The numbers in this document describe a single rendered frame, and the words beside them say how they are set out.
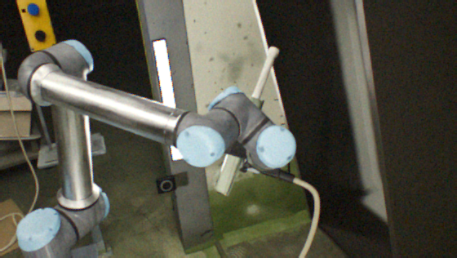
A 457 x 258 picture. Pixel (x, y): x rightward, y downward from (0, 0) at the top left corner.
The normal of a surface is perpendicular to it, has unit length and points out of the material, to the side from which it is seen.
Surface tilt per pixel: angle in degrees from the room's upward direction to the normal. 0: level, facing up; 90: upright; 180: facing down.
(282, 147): 59
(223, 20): 90
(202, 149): 91
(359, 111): 90
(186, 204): 90
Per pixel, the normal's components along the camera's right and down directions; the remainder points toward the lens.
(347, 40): 0.30, 0.37
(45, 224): -0.18, -0.86
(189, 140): -0.46, 0.44
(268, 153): 0.09, -0.11
